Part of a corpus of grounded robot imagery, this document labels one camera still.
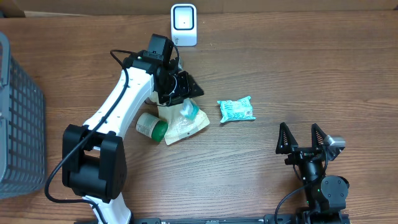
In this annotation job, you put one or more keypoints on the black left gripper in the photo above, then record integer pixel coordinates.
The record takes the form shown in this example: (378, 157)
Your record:
(181, 90)

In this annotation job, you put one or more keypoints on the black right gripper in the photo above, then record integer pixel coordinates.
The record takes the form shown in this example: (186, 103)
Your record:
(299, 152)

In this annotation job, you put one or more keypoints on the small teal white packet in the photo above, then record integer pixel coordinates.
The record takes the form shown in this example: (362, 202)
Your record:
(189, 109)

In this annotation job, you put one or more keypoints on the teal tissue pack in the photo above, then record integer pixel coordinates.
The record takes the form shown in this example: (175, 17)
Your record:
(240, 110)

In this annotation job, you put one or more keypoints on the white bottle with green cap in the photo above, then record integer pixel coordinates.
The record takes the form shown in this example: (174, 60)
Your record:
(152, 127)

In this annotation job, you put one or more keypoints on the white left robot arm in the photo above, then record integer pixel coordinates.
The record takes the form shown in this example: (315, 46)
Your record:
(93, 161)

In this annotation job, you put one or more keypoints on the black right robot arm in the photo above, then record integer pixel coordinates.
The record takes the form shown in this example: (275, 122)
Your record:
(325, 194)

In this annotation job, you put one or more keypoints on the white barcode scanner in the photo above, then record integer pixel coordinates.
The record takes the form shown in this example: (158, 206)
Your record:
(184, 24)

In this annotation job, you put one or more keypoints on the clear plastic pouch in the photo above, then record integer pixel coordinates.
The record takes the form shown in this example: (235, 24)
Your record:
(179, 126)

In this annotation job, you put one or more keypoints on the grey plastic basket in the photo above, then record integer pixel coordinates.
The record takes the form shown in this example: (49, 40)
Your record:
(23, 141)

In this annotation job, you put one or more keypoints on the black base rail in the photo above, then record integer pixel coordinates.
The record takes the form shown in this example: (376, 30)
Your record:
(267, 219)

